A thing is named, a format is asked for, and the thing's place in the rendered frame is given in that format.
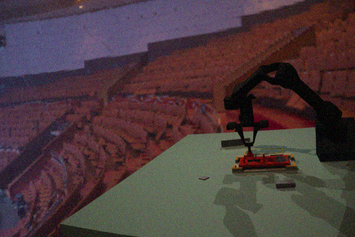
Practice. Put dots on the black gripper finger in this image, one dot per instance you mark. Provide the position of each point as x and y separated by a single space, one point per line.
241 134
254 134

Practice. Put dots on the black rubber tyre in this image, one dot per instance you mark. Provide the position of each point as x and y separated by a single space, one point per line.
249 143

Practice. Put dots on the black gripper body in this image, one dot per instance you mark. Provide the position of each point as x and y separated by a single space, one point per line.
247 121

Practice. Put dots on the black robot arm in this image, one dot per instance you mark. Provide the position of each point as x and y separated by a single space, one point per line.
287 77

